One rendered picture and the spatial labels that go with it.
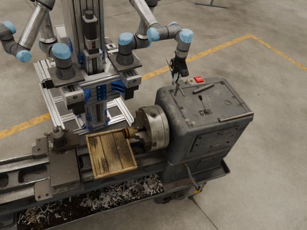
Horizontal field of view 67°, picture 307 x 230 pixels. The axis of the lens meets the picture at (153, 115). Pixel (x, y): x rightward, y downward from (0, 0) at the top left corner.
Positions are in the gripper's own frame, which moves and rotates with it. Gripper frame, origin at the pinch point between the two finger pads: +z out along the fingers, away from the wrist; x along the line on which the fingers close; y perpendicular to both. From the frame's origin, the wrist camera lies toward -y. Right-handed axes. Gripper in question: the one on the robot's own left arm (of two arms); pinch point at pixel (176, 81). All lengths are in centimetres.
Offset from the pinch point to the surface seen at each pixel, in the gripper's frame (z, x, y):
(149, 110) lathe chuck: 14.3, 20.5, -7.8
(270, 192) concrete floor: 137, -122, -62
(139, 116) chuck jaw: 20.5, 26.6, -6.6
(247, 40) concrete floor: 139, -298, 219
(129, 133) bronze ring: 26.7, 35.3, -14.6
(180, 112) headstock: 12.1, 1.7, -16.9
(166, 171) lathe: 65, 9, -31
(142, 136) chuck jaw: 26.4, 28.2, -19.2
